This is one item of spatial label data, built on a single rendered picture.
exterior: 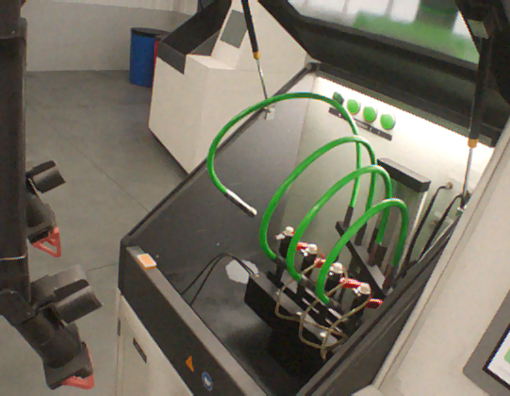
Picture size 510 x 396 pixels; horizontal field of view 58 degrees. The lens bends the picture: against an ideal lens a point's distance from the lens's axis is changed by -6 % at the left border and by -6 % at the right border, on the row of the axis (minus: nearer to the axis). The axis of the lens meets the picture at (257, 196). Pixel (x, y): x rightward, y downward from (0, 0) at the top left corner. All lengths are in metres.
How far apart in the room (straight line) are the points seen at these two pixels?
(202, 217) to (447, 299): 0.74
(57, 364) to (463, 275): 0.67
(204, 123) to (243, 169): 2.50
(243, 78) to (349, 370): 3.21
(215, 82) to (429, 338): 3.13
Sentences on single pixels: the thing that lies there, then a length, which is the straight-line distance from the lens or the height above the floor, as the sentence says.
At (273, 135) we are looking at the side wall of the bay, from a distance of 1.40.
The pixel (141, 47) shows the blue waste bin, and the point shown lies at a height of 0.55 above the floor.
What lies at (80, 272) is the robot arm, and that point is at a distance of 0.71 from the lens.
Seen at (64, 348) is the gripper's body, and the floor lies 1.11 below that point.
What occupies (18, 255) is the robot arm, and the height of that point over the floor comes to 1.28.
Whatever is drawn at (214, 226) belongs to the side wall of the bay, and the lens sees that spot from 1.42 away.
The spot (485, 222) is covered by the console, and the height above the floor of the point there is 1.35.
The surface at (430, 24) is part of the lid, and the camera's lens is 0.91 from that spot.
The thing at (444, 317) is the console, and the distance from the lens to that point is 0.91.
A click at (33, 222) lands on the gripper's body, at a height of 1.09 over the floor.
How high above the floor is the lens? 1.63
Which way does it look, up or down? 24 degrees down
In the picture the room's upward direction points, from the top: 11 degrees clockwise
